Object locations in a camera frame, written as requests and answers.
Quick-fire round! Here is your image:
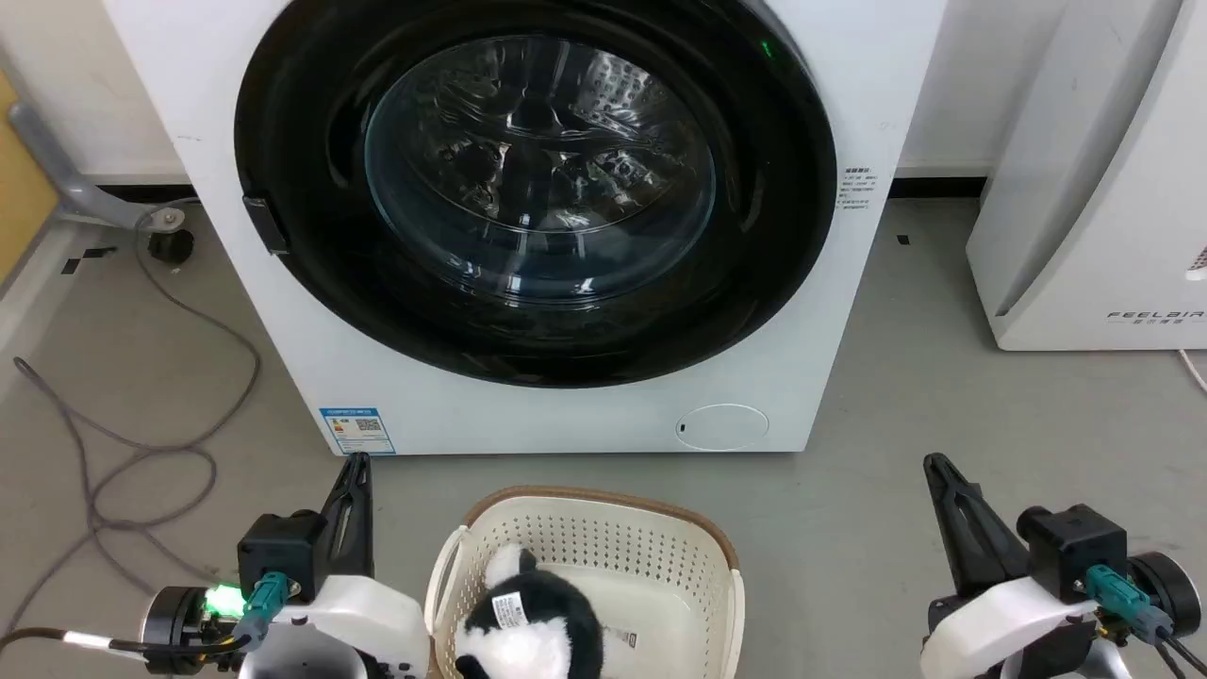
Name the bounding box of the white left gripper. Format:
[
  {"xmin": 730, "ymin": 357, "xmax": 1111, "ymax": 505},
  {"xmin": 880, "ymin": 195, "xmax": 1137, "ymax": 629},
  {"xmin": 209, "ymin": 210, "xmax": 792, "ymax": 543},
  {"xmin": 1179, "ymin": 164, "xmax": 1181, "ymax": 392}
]
[{"xmin": 238, "ymin": 453, "xmax": 432, "ymax": 679}]

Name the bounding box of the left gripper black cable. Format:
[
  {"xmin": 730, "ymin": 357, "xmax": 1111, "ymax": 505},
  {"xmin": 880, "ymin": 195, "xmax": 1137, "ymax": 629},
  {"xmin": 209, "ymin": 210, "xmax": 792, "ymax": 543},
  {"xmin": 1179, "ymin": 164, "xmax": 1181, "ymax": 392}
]
[{"xmin": 0, "ymin": 570, "xmax": 289, "ymax": 663}]

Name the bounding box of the cream perforated laundry basket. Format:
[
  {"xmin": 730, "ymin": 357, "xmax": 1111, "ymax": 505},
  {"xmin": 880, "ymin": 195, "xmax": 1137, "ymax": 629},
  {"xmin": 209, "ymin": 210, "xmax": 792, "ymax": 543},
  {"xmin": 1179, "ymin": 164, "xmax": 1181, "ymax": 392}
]
[{"xmin": 422, "ymin": 486, "xmax": 746, "ymax": 679}]

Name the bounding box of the round black glass washer door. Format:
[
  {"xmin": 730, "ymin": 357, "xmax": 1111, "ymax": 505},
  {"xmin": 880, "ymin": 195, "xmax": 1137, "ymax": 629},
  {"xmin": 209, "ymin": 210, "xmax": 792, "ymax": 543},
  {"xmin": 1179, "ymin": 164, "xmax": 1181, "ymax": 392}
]
[{"xmin": 234, "ymin": 0, "xmax": 838, "ymax": 389}]

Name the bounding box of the small printed text sticker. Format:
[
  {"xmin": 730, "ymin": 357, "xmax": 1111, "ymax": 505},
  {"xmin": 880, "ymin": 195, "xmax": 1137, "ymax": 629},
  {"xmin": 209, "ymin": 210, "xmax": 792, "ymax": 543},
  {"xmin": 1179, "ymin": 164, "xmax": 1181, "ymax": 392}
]
[{"xmin": 838, "ymin": 167, "xmax": 879, "ymax": 217}]

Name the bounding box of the white front-load washing machine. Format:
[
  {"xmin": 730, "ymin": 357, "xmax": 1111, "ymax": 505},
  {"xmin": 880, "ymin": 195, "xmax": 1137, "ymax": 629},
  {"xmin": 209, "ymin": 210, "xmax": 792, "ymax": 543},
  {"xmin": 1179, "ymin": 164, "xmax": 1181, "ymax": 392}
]
[{"xmin": 102, "ymin": 0, "xmax": 949, "ymax": 458}]

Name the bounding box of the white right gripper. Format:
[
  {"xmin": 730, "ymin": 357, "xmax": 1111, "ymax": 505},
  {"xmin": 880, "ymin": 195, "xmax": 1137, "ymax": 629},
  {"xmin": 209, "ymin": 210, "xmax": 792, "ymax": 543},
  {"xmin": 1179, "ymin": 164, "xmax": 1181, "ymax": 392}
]
[{"xmin": 918, "ymin": 453, "xmax": 1102, "ymax": 679}]

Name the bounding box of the black and white plush toy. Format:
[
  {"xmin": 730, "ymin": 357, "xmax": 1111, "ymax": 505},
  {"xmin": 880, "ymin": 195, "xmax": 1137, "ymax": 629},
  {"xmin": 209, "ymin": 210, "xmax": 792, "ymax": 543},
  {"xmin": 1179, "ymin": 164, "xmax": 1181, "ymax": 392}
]
[{"xmin": 455, "ymin": 542, "xmax": 607, "ymax": 679}]

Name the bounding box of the oval white filter cover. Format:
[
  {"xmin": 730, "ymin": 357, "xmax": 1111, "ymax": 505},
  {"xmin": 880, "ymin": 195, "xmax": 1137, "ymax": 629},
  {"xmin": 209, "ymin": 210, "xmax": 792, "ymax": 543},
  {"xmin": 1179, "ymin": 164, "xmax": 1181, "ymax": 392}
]
[{"xmin": 675, "ymin": 404, "xmax": 771, "ymax": 452}]

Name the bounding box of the white air purifier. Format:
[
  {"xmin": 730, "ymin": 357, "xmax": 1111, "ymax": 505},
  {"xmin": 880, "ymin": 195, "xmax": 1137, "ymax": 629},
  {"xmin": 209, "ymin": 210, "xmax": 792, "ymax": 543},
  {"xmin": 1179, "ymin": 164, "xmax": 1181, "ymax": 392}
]
[{"xmin": 965, "ymin": 0, "xmax": 1207, "ymax": 353}]

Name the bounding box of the black round levelling foot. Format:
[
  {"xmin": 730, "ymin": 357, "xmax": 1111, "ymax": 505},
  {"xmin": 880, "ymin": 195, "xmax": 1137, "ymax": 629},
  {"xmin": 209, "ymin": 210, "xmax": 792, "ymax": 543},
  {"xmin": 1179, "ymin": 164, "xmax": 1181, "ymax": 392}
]
[{"xmin": 147, "ymin": 228, "xmax": 197, "ymax": 266}]

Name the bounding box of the grey metal table leg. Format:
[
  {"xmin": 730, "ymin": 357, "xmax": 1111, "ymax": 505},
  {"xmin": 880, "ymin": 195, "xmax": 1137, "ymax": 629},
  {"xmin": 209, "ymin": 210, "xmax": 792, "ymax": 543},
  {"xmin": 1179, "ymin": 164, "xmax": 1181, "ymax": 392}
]
[{"xmin": 8, "ymin": 102, "xmax": 188, "ymax": 231}]

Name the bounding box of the yellow wooden panel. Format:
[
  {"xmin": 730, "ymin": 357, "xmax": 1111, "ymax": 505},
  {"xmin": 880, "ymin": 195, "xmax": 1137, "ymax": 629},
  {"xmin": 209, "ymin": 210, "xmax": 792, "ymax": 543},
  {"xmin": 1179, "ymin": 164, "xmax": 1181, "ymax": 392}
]
[{"xmin": 0, "ymin": 70, "xmax": 60, "ymax": 286}]

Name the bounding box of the blue energy label sticker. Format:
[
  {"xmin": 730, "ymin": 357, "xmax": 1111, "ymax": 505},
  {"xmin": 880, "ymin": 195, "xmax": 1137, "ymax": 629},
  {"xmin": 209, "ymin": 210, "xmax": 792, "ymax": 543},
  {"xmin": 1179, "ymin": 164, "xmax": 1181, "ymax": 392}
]
[{"xmin": 319, "ymin": 407, "xmax": 397, "ymax": 456}]

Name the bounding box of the grey floor cable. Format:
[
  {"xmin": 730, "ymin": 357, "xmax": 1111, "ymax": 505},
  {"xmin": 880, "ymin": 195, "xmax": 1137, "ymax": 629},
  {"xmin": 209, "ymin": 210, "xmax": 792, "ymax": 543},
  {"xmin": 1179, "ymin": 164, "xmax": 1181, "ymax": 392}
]
[{"xmin": 0, "ymin": 202, "xmax": 263, "ymax": 644}]

